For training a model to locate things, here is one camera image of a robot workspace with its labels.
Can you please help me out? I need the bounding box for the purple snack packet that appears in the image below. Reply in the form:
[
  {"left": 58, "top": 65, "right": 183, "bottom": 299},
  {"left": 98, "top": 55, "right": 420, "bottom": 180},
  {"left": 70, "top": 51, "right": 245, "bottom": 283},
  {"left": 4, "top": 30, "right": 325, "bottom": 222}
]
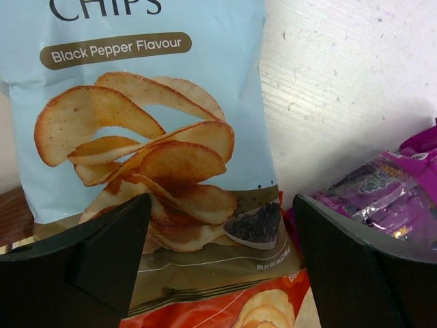
[{"left": 311, "top": 126, "right": 436, "bottom": 249}]

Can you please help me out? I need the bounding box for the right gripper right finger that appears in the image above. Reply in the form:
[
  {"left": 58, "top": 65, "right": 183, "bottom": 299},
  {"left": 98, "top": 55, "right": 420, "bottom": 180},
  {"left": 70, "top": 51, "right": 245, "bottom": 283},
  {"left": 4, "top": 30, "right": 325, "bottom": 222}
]
[{"left": 292, "top": 195, "right": 436, "bottom": 327}]

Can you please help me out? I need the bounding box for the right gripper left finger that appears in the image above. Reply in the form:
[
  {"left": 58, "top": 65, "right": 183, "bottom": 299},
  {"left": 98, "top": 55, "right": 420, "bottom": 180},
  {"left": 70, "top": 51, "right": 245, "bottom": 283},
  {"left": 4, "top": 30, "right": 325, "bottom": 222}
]
[{"left": 1, "top": 193, "right": 151, "bottom": 327}]

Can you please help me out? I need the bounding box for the orange cream cassava chips bag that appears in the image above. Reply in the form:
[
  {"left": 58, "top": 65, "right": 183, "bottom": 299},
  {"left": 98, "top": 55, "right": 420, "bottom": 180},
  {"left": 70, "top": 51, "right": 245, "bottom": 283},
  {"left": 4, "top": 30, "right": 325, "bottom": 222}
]
[{"left": 119, "top": 191, "right": 318, "bottom": 328}]

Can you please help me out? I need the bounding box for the brown Chuba cassava chips bag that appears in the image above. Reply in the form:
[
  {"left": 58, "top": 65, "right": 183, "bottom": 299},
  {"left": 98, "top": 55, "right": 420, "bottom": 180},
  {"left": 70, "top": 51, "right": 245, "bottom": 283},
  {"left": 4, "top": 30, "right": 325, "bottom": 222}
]
[{"left": 0, "top": 187, "right": 35, "bottom": 255}]

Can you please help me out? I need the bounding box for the light blue cassava chips bag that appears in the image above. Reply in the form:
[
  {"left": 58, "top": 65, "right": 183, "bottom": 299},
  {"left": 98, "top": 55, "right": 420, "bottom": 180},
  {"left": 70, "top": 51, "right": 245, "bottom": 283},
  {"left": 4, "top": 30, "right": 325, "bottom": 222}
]
[{"left": 1, "top": 1, "right": 300, "bottom": 314}]

